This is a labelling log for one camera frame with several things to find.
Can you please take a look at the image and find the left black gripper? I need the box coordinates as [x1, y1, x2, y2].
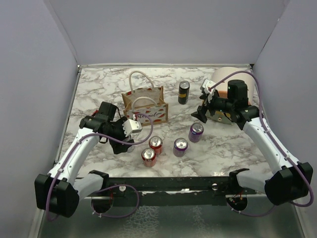
[104, 117, 135, 153]

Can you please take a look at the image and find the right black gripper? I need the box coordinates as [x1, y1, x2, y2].
[191, 90, 235, 123]

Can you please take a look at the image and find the red cola can front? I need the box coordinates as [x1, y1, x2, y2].
[141, 148, 156, 167]

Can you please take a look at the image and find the red cola can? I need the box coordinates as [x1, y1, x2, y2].
[141, 148, 156, 167]
[149, 136, 163, 156]

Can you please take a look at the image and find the watermelon canvas tote bag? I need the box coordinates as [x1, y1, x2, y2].
[121, 70, 168, 126]

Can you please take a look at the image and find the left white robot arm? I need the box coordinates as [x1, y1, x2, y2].
[35, 102, 141, 218]

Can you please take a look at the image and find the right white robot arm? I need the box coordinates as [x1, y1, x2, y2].
[191, 79, 313, 205]

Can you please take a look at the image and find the black and yellow can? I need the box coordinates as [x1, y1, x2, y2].
[178, 81, 190, 105]

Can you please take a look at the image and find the purple can near right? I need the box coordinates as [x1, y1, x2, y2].
[188, 122, 204, 143]

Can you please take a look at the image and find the purple can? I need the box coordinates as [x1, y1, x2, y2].
[188, 122, 204, 143]
[173, 138, 188, 157]

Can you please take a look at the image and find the red cola can rear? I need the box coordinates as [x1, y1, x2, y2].
[149, 136, 163, 156]

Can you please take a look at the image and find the purple can near centre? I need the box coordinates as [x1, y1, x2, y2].
[173, 138, 188, 157]

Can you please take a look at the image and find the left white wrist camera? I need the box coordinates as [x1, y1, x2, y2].
[122, 119, 142, 137]

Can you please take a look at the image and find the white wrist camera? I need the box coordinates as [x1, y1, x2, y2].
[200, 79, 216, 103]
[122, 119, 142, 137]

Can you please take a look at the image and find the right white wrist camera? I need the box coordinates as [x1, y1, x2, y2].
[200, 79, 216, 103]

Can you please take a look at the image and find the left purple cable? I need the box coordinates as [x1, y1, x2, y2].
[45, 118, 154, 222]

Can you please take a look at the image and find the purple cable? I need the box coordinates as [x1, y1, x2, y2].
[209, 70, 313, 216]
[45, 118, 154, 222]

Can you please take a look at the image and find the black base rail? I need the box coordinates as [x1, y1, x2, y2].
[86, 176, 256, 207]

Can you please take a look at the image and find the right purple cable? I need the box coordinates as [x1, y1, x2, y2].
[209, 70, 313, 216]

